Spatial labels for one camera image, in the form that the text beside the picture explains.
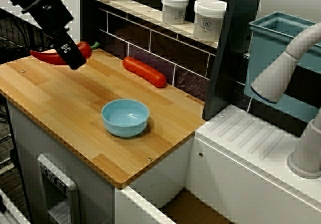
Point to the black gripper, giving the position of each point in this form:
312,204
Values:
50,13

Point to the red toy chili pepper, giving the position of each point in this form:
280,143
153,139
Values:
42,56

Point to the light blue bowl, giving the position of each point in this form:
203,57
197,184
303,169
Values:
125,126

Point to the dark tiled backsplash with shelf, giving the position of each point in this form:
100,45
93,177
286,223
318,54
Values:
140,33

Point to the orange-red toy sausage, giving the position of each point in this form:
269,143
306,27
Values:
145,72

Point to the dark grey upright panel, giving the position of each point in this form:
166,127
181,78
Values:
235,58

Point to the teal plastic bin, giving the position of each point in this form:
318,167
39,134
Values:
265,48

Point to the grey curved faucet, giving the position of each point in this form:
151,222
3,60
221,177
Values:
270,81

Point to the white toy kitchen cabinet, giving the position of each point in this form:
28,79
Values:
238,183

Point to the aluminium frame rail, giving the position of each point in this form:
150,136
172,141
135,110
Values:
10,209

